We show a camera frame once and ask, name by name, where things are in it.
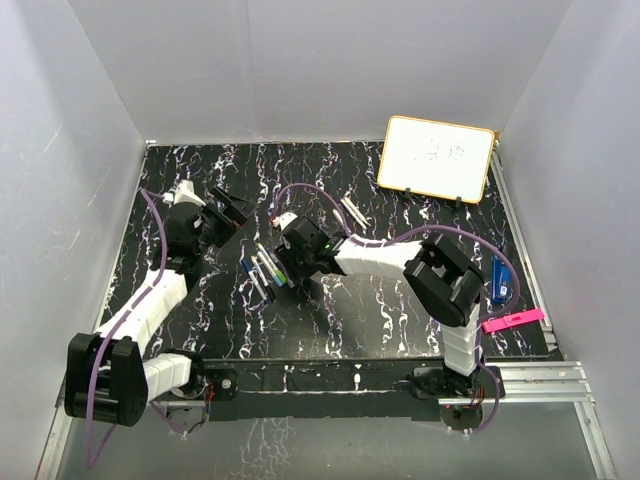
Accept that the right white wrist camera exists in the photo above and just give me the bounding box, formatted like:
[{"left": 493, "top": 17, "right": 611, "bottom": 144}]
[{"left": 271, "top": 212, "right": 298, "bottom": 231}]

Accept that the white pen magenta cap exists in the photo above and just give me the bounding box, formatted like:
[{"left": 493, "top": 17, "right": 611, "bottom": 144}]
[{"left": 343, "top": 197, "right": 371, "bottom": 227}]

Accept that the black base bar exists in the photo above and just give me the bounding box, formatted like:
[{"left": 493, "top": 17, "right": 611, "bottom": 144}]
[{"left": 149, "top": 355, "right": 506, "bottom": 424}]

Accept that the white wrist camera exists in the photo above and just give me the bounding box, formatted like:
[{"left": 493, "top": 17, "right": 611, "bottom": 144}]
[
  {"left": 271, "top": 212, "right": 298, "bottom": 231},
  {"left": 161, "top": 180, "right": 206, "bottom": 207}
]

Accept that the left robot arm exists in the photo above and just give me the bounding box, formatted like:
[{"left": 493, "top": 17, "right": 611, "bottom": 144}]
[{"left": 64, "top": 180, "right": 255, "bottom": 427}]

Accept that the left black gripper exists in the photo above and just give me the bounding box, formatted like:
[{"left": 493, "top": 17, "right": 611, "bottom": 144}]
[{"left": 194, "top": 188, "right": 257, "bottom": 255}]

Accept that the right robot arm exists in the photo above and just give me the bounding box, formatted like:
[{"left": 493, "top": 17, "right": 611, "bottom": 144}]
[{"left": 272, "top": 212, "right": 484, "bottom": 397}]

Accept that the white pen black cap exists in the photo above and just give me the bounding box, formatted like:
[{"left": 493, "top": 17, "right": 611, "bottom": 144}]
[{"left": 251, "top": 256, "right": 276, "bottom": 302}]

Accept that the aluminium frame rail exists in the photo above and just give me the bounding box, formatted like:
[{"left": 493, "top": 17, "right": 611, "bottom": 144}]
[{"left": 38, "top": 361, "right": 615, "bottom": 479}]

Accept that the blue black tool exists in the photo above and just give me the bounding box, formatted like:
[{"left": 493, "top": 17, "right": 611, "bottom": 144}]
[{"left": 491, "top": 255, "right": 512, "bottom": 305}]

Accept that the pink clip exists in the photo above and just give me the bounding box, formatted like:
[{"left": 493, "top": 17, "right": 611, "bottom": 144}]
[{"left": 482, "top": 308, "right": 545, "bottom": 334}]

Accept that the yellow framed whiteboard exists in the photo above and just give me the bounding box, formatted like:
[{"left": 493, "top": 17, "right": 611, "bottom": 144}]
[{"left": 377, "top": 115, "right": 495, "bottom": 204}]

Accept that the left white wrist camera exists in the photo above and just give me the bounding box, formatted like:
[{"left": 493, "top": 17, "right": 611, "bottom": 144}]
[{"left": 161, "top": 180, "right": 206, "bottom": 207}]

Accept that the white pen peach cap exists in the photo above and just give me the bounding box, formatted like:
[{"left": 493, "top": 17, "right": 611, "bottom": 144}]
[{"left": 341, "top": 198, "right": 367, "bottom": 228}]

